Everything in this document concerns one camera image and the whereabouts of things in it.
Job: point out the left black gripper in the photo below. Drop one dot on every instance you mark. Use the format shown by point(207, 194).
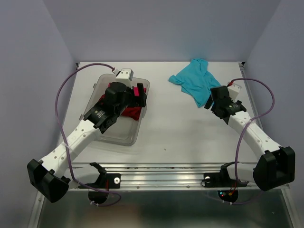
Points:
point(141, 101)

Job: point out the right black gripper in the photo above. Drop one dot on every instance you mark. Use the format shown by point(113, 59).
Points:
point(209, 102)

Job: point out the turquoise t shirt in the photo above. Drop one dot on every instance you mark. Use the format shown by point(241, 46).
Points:
point(196, 81)

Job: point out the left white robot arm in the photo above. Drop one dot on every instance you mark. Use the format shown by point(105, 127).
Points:
point(53, 175)

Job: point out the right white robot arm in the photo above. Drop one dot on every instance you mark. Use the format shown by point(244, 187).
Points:
point(275, 164)

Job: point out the pink rolled shirt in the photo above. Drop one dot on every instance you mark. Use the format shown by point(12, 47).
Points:
point(136, 91)

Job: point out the dark red rolled shirt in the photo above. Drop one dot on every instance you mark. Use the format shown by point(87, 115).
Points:
point(133, 111)

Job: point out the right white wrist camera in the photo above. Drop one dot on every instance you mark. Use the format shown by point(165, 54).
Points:
point(234, 90)

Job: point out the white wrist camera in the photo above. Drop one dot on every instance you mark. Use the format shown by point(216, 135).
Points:
point(234, 90)
point(125, 76)

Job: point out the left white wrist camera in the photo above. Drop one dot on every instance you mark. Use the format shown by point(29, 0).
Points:
point(125, 76)

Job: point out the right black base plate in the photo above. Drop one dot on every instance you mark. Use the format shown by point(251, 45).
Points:
point(221, 179)

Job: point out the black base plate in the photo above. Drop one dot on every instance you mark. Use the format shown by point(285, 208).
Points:
point(221, 179)
point(94, 175)

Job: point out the aluminium mounting rail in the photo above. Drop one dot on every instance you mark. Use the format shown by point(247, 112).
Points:
point(162, 176)

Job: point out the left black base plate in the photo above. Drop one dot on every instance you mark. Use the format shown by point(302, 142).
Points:
point(94, 175)

